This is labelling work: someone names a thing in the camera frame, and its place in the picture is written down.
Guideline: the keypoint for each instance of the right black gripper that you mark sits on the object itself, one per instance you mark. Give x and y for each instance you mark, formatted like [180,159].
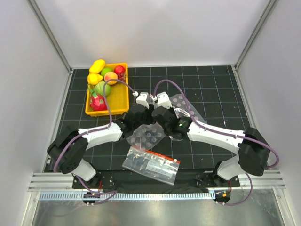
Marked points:
[171,110]

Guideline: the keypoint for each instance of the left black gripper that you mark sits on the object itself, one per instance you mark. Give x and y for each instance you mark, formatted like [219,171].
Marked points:
[150,120]

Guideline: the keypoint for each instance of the pink polka dot zip bag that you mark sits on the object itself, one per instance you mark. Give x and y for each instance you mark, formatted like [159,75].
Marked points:
[146,137]

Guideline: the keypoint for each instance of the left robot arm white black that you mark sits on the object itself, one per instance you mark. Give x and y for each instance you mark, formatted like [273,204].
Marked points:
[68,149]

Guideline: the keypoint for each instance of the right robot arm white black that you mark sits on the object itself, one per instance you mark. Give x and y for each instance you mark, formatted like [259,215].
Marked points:
[250,149]

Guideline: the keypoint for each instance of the clear bag pink zipper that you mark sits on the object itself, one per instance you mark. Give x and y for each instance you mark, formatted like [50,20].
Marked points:
[195,115]

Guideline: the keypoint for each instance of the clear bag orange zipper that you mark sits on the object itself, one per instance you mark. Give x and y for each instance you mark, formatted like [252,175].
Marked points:
[152,165]

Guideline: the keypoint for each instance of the yellow plastic tray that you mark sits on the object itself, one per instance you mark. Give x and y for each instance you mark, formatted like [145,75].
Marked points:
[118,100]

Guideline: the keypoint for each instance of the dark red grapes toy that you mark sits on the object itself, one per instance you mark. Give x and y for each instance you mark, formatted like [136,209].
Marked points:
[122,76]

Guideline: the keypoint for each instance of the red dragon fruit toy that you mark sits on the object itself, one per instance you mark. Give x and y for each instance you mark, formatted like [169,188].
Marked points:
[97,102]

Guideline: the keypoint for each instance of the green cabbage toy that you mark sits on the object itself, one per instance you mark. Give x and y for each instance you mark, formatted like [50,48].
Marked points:
[102,89]

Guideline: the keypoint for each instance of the orange peach toy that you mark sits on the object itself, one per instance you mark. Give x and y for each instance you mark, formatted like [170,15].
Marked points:
[111,78]

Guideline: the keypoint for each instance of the red apple toy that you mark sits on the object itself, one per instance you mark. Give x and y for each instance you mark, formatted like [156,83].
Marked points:
[119,69]

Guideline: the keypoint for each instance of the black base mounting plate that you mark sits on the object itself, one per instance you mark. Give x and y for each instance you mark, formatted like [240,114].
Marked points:
[186,181]

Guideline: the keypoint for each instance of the green lime toy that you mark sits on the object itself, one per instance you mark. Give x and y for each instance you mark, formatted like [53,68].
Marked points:
[106,70]

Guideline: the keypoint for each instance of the yellow lemon toy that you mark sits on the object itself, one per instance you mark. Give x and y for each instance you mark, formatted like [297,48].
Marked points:
[94,78]

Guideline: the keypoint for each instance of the yellow mango toy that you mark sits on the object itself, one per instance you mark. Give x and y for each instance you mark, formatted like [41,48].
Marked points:
[97,66]

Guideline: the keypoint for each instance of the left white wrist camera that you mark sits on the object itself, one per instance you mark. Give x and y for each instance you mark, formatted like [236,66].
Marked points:
[144,99]

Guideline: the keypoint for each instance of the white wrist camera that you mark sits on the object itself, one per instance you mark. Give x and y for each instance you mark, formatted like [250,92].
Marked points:
[163,100]
[144,99]

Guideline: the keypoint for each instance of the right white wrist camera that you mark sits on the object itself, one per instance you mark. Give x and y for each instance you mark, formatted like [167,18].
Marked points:
[163,100]

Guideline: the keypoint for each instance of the slotted white cable duct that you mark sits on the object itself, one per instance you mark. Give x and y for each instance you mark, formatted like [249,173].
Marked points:
[84,196]

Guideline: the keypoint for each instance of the left aluminium frame post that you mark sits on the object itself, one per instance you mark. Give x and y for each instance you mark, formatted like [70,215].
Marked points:
[41,19]

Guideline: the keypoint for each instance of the aluminium frame post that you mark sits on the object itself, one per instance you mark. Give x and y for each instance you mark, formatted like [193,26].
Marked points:
[41,19]
[256,31]

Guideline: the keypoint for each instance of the right aluminium frame post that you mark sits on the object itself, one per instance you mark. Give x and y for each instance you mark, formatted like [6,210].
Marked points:
[256,31]

